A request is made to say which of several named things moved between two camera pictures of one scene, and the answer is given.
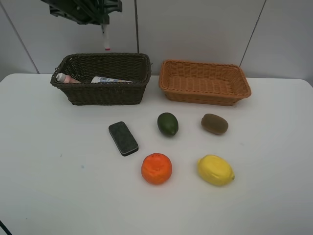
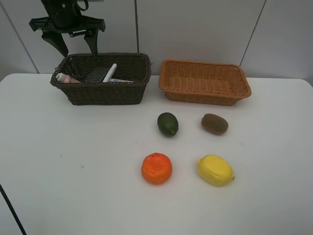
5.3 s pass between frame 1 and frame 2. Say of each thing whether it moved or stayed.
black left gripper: moved
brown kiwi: stayed
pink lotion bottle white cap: stayed
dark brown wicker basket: stayed
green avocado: stayed
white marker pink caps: moved
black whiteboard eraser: moved
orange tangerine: stayed
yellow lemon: stayed
